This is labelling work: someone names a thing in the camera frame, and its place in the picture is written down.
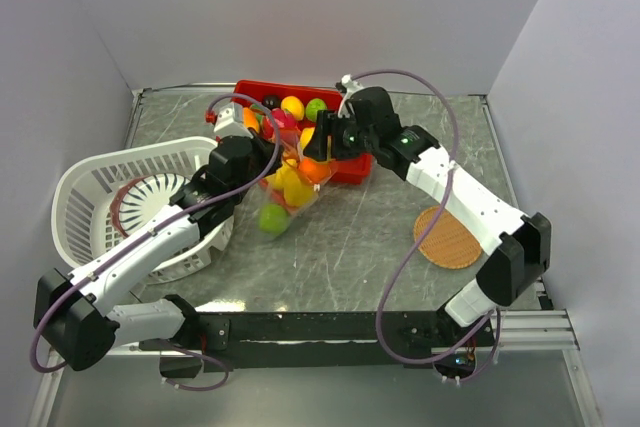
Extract pink dragon fruit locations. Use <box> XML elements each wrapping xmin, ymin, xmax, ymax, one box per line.
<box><xmin>261</xmin><ymin>108</ymin><xmax>297</xmax><ymax>139</ymax></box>

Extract green lime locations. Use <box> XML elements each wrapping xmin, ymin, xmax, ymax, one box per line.
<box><xmin>258</xmin><ymin>203</ymin><xmax>290</xmax><ymax>235</ymax></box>

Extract yellow fruit front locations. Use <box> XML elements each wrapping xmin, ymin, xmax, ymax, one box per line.
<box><xmin>266</xmin><ymin>170</ymin><xmax>285</xmax><ymax>192</ymax></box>

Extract yellow lemon back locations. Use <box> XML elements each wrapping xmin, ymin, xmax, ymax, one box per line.
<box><xmin>280</xmin><ymin>96</ymin><xmax>305</xmax><ymax>121</ymax></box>

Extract yellow orange mango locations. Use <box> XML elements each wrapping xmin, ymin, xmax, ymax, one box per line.
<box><xmin>243</xmin><ymin>108</ymin><xmax>261</xmax><ymax>134</ymax></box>

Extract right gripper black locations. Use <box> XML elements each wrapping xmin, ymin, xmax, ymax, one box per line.
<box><xmin>303</xmin><ymin>111</ymin><xmax>377</xmax><ymax>163</ymax></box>

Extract orange tangerine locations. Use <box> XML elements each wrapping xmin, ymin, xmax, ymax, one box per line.
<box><xmin>298</xmin><ymin>158</ymin><xmax>333</xmax><ymax>184</ymax></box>

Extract clear zip bag orange zipper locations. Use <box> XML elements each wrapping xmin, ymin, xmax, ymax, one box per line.
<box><xmin>258</xmin><ymin>127</ymin><xmax>337</xmax><ymax>239</ymax></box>

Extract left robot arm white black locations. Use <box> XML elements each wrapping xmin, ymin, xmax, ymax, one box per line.
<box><xmin>34</xmin><ymin>133</ymin><xmax>282</xmax><ymax>371</ymax></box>

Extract red plastic tray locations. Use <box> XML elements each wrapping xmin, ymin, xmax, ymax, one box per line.
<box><xmin>234</xmin><ymin>79</ymin><xmax>373</xmax><ymax>185</ymax></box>

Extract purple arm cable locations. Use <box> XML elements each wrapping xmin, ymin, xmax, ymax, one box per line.
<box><xmin>29</xmin><ymin>94</ymin><xmax>282</xmax><ymax>392</ymax></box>
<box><xmin>375</xmin><ymin>69</ymin><xmax>502</xmax><ymax>384</ymax></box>

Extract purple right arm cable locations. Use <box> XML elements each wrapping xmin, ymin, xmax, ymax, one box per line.
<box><xmin>375</xmin><ymin>69</ymin><xmax>502</xmax><ymax>384</ymax></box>

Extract white blue striped plate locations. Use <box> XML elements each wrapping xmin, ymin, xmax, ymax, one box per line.
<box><xmin>119</xmin><ymin>173</ymin><xmax>187</xmax><ymax>237</ymax></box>

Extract yellow pear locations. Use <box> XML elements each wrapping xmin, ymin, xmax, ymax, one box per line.
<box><xmin>282</xmin><ymin>170</ymin><xmax>314</xmax><ymax>208</ymax></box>

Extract green watermelon wedge back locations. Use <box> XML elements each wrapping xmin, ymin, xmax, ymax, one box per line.
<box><xmin>249</xmin><ymin>104</ymin><xmax>265</xmax><ymax>118</ymax></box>

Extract dark red plate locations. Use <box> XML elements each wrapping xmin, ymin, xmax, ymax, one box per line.
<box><xmin>109</xmin><ymin>181</ymin><xmax>134</xmax><ymax>238</ymax></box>

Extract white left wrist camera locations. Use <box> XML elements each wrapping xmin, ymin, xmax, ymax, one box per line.
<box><xmin>205</xmin><ymin>102</ymin><xmax>250</xmax><ymax>139</ymax></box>

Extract green yellow guava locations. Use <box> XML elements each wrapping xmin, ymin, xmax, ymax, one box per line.
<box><xmin>305</xmin><ymin>98</ymin><xmax>327</xmax><ymax>123</ymax></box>

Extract round woven bamboo coaster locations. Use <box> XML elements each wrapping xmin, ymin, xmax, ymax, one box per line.
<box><xmin>419</xmin><ymin>210</ymin><xmax>483</xmax><ymax>270</ymax></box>

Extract dark purple mangosteen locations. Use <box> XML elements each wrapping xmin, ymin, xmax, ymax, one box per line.
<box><xmin>262</xmin><ymin>94</ymin><xmax>281</xmax><ymax>110</ymax></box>

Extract white plastic basket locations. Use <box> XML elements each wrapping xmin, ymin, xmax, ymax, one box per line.
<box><xmin>51</xmin><ymin>136</ymin><xmax>217</xmax><ymax>269</ymax></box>

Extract yellow orange fruit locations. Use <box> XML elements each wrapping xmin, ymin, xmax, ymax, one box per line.
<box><xmin>299</xmin><ymin>127</ymin><xmax>315</xmax><ymax>150</ymax></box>

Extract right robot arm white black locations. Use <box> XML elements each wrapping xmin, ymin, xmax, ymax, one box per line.
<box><xmin>303</xmin><ymin>87</ymin><xmax>551</xmax><ymax>346</ymax></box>

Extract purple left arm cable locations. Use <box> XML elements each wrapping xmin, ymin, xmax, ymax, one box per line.
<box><xmin>29</xmin><ymin>94</ymin><xmax>282</xmax><ymax>392</ymax></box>

